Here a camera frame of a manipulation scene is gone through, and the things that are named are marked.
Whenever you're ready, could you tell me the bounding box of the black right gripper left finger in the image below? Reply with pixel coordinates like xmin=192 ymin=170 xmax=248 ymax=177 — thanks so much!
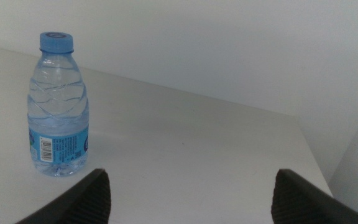
xmin=13 ymin=168 xmax=112 ymax=224

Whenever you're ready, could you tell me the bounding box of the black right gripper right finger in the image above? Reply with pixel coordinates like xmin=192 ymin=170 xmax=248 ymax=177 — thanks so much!
xmin=270 ymin=169 xmax=358 ymax=224

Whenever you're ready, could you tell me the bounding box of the clear water bottle blue cap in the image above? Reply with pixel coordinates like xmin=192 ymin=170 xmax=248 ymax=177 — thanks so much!
xmin=26 ymin=30 xmax=90 ymax=178

